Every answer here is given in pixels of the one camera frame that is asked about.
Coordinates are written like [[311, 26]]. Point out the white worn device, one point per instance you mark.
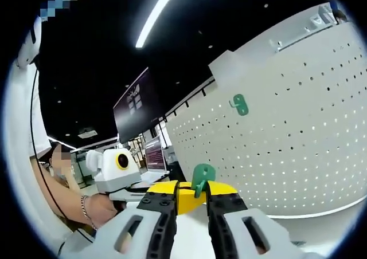
[[28, 44]]

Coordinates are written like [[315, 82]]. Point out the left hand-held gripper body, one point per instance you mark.
[[114, 173]]

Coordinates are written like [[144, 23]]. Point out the white perforated mounting plate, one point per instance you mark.
[[286, 156]]

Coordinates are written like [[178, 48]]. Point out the shelf rack with storage boxes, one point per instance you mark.
[[301, 34]]

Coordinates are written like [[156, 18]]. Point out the person's left hand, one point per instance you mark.
[[101, 210]]

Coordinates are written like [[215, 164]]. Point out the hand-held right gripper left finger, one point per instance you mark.
[[120, 230]]

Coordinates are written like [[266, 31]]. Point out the ceiling projector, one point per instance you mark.
[[87, 133]]

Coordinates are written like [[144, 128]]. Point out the large black monitor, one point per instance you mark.
[[137, 110]]

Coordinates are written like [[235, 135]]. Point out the open laptop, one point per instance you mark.
[[155, 154]]

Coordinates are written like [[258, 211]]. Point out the curved ceiling light strip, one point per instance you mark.
[[155, 18]]

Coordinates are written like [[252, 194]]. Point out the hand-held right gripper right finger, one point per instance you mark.
[[258, 230]]

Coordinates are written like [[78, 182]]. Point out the green hook assembly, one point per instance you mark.
[[241, 104], [203, 173]]

